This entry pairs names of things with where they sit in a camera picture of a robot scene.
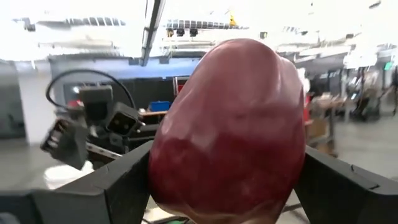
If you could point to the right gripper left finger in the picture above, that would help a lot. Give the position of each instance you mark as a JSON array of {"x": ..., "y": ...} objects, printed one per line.
[{"x": 93, "y": 202}]

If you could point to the dark red apple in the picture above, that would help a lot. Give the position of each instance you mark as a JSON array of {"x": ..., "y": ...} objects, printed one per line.
[{"x": 230, "y": 140}]

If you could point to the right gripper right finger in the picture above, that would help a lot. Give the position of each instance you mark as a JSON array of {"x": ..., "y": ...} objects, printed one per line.
[{"x": 351, "y": 199}]

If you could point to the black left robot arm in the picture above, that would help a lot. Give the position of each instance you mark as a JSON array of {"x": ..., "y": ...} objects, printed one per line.
[{"x": 96, "y": 102}]

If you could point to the blue storage box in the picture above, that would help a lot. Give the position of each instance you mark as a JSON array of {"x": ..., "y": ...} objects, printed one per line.
[{"x": 159, "y": 106}]

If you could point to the black aluminium table frame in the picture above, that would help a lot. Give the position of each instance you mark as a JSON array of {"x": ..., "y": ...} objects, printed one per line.
[{"x": 152, "y": 31}]

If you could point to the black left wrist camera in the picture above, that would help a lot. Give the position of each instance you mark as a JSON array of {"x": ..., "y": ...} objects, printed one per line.
[{"x": 122, "y": 119}]

